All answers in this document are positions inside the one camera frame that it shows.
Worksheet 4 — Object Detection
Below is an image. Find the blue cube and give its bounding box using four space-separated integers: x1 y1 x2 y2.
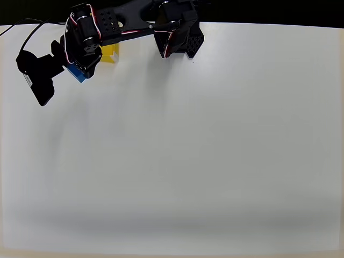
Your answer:
65 63 88 84

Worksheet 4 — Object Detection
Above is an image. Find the yellow open box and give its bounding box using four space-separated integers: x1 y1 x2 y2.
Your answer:
99 42 120 65

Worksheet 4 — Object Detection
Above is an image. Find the thin black table cable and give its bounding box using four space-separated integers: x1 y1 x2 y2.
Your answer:
0 18 67 37

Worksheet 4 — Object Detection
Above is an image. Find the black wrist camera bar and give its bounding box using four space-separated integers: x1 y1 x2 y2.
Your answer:
15 34 67 107

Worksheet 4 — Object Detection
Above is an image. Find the black camera cable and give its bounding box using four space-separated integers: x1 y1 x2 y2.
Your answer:
21 17 52 53

